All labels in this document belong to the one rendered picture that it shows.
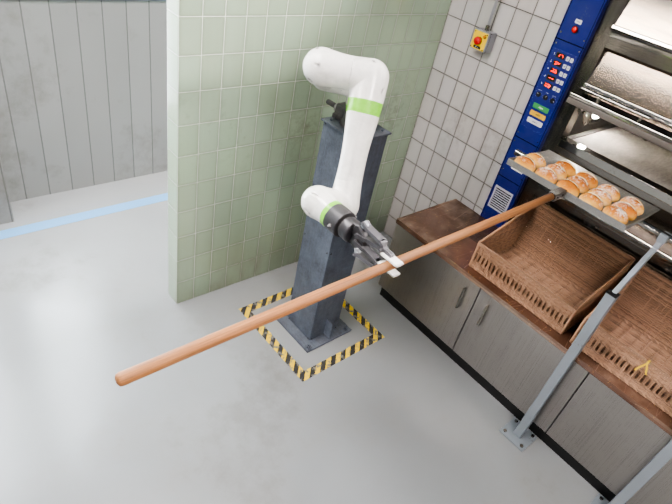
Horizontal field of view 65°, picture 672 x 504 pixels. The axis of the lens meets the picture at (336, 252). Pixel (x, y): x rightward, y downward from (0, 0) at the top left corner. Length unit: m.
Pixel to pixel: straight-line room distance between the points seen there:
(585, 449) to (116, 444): 2.05
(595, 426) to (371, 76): 1.79
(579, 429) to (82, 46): 3.32
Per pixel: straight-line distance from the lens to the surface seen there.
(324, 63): 1.79
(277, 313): 1.30
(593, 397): 2.63
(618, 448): 2.70
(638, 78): 2.78
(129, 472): 2.44
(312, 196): 1.69
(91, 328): 2.95
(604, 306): 2.34
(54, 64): 3.59
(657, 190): 2.79
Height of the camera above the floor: 2.11
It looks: 37 degrees down
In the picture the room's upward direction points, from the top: 13 degrees clockwise
